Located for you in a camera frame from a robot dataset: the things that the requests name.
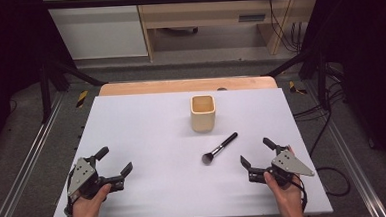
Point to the black metal frame stand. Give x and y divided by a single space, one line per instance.
319 72
46 89

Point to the beige square cup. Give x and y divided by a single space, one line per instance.
203 119

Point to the yellow black floor tape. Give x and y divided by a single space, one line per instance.
295 88
82 98

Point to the white cabinet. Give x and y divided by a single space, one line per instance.
98 30

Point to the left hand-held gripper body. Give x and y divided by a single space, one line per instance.
82 176

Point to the black curtain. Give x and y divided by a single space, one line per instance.
369 62
5 65

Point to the white table board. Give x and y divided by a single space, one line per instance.
156 150

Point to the black makeup brush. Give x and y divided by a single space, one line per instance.
219 148

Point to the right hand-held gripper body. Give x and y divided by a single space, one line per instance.
289 165

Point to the light wooden desk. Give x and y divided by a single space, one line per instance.
222 12

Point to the person's right hand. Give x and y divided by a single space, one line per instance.
289 198

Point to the aluminium floor rail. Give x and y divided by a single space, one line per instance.
350 157
20 171

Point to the wooden table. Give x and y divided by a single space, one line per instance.
186 86

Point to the person's left hand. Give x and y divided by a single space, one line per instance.
86 209

